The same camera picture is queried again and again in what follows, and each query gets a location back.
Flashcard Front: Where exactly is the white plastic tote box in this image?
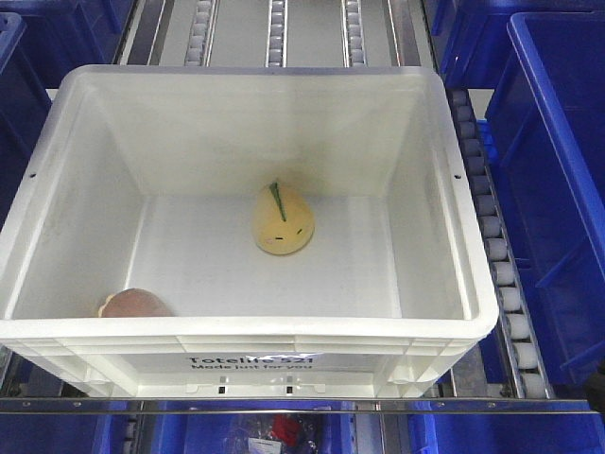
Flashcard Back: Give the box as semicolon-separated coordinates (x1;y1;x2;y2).
1;65;498;398

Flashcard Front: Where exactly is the blue plastic bin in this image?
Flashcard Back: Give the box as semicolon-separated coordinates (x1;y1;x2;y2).
424;0;604;89
486;12;604;386
1;1;133;219

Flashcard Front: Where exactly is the yellow smiling plush toy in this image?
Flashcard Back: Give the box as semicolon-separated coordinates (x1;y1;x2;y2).
251;180;316;255

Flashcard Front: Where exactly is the lower blue bin with items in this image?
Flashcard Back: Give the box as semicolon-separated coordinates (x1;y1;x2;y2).
136;400;382;453

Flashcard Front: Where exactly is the left blue plastic bin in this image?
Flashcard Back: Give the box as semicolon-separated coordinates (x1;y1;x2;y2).
1;1;133;219

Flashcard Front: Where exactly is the white roller track inner right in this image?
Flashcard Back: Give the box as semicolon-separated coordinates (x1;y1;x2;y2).
340;0;367;68

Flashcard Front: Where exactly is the pink soft ball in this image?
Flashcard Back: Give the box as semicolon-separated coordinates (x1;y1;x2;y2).
97;288;172;318

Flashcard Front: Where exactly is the white roller track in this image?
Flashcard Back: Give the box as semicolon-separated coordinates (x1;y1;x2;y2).
446;89;555;399
265;0;288;68
184;0;219;67
340;0;367;68

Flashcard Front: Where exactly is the white roller track middle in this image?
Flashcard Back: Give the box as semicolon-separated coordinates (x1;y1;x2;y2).
265;0;288;68

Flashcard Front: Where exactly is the white roller track left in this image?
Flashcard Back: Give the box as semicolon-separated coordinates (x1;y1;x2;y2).
184;0;219;67

